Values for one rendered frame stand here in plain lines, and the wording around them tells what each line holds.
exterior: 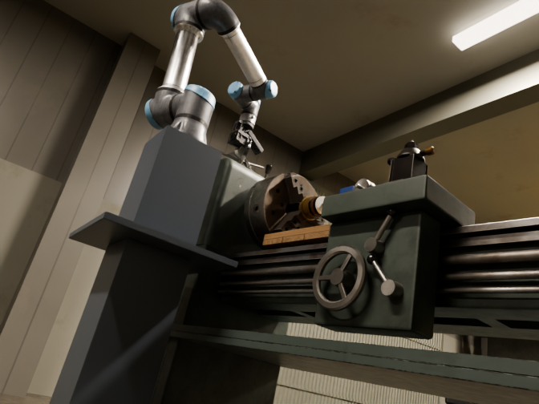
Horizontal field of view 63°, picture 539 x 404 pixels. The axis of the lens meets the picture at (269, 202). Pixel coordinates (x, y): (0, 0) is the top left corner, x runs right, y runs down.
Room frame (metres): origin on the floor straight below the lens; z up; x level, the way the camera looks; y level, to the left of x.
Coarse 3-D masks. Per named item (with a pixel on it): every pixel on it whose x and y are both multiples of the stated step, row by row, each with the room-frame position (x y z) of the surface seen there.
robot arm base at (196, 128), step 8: (176, 120) 1.28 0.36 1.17; (184, 120) 1.26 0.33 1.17; (192, 120) 1.27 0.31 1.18; (200, 120) 1.28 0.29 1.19; (176, 128) 1.26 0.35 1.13; (184, 128) 1.25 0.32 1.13; (192, 128) 1.26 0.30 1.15; (200, 128) 1.28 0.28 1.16; (192, 136) 1.25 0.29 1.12; (200, 136) 1.27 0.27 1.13
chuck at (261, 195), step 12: (264, 180) 1.58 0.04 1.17; (276, 180) 1.53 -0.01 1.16; (300, 180) 1.60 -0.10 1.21; (264, 192) 1.52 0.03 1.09; (276, 192) 1.54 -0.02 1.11; (312, 192) 1.65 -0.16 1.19; (252, 204) 1.57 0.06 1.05; (264, 204) 1.52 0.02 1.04; (276, 204) 1.55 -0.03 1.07; (288, 204) 1.66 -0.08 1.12; (252, 216) 1.58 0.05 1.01; (264, 216) 1.53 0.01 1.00; (276, 216) 1.56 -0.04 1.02; (264, 228) 1.56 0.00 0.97
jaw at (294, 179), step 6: (288, 174) 1.56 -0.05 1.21; (288, 180) 1.54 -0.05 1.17; (294, 180) 1.54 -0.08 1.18; (288, 186) 1.55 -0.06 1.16; (294, 186) 1.54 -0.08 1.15; (300, 186) 1.53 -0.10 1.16; (288, 192) 1.57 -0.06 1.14; (294, 192) 1.54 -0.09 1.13; (300, 192) 1.53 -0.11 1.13; (306, 192) 1.52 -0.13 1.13; (294, 198) 1.55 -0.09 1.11; (300, 198) 1.53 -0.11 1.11
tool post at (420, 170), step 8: (392, 160) 1.12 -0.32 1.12; (400, 160) 1.09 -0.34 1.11; (408, 160) 1.07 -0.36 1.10; (416, 160) 1.07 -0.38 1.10; (392, 168) 1.12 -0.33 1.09; (400, 168) 1.09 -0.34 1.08; (408, 168) 1.07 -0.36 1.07; (416, 168) 1.07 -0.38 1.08; (424, 168) 1.10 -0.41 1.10; (392, 176) 1.11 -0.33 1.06; (400, 176) 1.09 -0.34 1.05; (408, 176) 1.07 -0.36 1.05
